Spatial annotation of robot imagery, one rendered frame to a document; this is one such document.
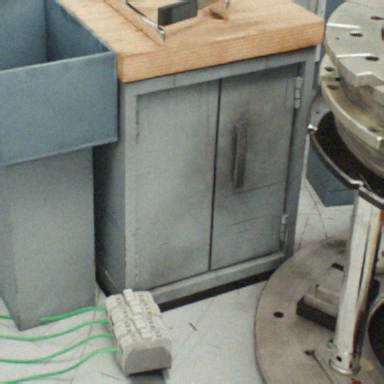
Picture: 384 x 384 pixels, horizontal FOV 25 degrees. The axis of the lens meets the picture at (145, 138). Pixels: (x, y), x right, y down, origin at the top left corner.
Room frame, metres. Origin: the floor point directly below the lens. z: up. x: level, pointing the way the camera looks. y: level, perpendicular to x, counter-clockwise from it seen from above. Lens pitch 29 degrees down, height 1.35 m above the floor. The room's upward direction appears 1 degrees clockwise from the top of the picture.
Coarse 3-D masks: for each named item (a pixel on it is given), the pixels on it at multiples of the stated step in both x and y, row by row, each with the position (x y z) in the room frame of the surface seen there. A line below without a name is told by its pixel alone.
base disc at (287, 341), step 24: (336, 240) 0.77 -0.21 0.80; (288, 264) 0.73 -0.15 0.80; (312, 264) 0.73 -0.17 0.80; (264, 288) 0.69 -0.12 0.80; (288, 288) 0.69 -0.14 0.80; (264, 312) 0.65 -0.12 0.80; (288, 312) 0.65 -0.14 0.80; (264, 336) 0.62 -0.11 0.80; (288, 336) 0.62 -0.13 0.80; (312, 336) 0.62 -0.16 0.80; (264, 360) 0.59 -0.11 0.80; (288, 360) 0.59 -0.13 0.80; (312, 360) 0.59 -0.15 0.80
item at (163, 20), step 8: (184, 0) 0.70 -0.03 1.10; (192, 0) 0.71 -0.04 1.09; (160, 8) 0.69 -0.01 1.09; (168, 8) 0.69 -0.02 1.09; (176, 8) 0.69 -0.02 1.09; (184, 8) 0.70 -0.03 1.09; (192, 8) 0.70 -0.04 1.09; (160, 16) 0.68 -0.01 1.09; (168, 16) 0.69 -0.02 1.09; (176, 16) 0.69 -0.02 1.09; (184, 16) 0.70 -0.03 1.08; (192, 16) 0.70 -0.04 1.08; (160, 24) 0.68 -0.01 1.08; (168, 24) 0.69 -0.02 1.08
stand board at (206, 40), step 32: (64, 0) 0.78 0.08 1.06; (96, 0) 0.78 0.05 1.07; (160, 0) 0.79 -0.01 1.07; (256, 0) 0.79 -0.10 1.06; (288, 0) 0.79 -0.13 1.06; (96, 32) 0.71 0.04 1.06; (128, 32) 0.71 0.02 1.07; (192, 32) 0.71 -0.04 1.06; (224, 32) 0.71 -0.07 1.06; (256, 32) 0.71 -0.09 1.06; (288, 32) 0.72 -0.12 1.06; (320, 32) 0.74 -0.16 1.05; (128, 64) 0.66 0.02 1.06; (160, 64) 0.67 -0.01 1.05; (192, 64) 0.68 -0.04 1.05
